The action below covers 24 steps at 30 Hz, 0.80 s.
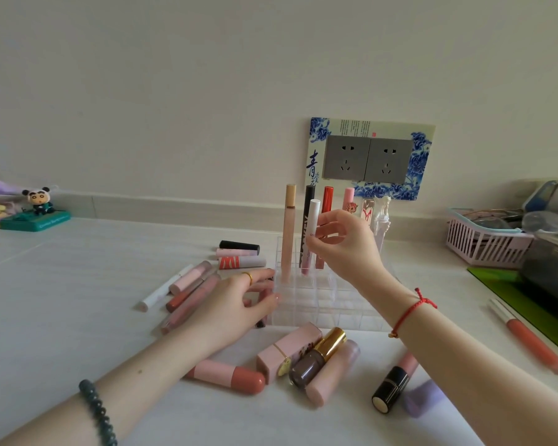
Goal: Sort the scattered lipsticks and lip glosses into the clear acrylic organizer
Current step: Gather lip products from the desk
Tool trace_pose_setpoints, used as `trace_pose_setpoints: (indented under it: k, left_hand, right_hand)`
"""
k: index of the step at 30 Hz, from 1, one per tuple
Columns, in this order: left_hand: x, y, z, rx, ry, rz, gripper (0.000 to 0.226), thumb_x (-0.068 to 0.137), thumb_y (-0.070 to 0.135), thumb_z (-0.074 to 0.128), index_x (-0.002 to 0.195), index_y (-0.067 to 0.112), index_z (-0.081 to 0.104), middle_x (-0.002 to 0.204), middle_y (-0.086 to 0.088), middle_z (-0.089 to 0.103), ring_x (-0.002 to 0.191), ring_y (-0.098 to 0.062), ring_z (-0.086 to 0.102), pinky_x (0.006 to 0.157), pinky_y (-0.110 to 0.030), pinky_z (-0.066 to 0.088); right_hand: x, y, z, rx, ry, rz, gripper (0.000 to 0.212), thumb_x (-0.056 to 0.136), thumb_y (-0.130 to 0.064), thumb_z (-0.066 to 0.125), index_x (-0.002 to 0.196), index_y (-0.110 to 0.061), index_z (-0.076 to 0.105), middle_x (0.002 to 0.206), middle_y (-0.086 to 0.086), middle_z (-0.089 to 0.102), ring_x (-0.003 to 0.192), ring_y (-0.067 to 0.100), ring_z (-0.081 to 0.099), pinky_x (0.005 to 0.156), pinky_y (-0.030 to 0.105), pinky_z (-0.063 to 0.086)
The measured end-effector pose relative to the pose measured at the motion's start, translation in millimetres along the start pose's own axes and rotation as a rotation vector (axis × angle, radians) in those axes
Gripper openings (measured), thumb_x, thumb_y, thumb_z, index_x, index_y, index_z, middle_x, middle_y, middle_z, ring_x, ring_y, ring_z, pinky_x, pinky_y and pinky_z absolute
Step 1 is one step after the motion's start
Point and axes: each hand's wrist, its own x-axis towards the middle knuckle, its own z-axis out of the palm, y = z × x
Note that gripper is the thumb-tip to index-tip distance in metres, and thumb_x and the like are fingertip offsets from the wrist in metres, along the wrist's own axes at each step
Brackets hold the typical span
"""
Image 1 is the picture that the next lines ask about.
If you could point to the blue floral socket frame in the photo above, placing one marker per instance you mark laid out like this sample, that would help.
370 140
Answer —
423 162

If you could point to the red Colorkey lip tube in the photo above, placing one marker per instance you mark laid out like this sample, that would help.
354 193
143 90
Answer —
328 199

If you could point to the pink matte lipstick tube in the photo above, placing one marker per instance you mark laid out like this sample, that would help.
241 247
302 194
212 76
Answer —
189 277

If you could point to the coral pink capsule lipstick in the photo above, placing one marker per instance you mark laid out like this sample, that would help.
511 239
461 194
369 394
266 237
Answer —
232 376

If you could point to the lavender lipstick tube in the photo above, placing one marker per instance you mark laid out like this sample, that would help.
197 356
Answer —
421 398

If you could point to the orange lipgloss silver cap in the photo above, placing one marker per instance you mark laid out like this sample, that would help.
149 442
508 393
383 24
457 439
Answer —
530 339

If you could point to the clear plastic storage box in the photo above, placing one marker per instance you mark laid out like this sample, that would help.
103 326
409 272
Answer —
548 269

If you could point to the silver square lipstick with charm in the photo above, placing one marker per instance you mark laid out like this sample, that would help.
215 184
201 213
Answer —
368 209

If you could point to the person's left hand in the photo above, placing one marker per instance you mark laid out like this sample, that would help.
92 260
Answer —
228 311

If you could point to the glass bowl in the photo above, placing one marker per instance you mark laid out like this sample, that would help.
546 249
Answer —
546 222

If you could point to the white slim tube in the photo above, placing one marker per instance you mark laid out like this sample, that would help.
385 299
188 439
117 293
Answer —
160 292

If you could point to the pink gloss black cap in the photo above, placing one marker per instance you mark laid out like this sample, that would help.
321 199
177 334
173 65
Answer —
264 297

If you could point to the light pink round tube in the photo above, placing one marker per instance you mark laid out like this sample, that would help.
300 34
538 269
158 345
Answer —
332 373

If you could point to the clear acrylic lipstick organizer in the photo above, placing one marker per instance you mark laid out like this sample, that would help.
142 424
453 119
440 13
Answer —
316 301

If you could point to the white tube red stripes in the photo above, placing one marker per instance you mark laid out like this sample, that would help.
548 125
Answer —
242 262

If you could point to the pink plastic basket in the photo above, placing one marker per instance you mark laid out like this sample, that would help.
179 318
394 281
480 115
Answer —
483 248

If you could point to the pale pink slim tube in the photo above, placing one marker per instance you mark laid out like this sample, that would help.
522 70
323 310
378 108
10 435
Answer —
236 253

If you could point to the clear container blue lid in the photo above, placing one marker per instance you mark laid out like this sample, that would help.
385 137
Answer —
555 195

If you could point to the pink tube with charm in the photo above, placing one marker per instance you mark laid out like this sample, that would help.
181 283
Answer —
348 199

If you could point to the grey wall socket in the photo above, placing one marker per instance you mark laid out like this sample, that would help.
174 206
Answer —
346 157
388 160

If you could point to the gold cap brown bottle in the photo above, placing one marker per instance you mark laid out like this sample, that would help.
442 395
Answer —
314 359

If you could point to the person's right forearm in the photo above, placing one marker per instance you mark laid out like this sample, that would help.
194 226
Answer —
469 376

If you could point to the person's right hand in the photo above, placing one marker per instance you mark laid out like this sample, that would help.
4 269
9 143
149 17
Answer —
353 255

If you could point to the black cap pink lipgloss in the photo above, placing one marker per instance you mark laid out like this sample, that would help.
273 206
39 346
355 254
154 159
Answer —
393 380

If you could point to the pink square lipstick gold band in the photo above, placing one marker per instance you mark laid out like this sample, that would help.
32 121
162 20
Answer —
288 353

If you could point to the panda figurine green base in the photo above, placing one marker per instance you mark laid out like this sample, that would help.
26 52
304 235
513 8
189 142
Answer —
37 220

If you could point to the green mat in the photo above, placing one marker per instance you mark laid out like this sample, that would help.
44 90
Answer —
516 292

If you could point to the person's left forearm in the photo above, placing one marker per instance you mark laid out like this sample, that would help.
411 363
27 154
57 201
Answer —
135 380

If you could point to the black lipstick tube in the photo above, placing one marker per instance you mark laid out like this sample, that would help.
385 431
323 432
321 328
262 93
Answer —
239 246

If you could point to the black Colorkey lip tube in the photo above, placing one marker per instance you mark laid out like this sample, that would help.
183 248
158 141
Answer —
305 218

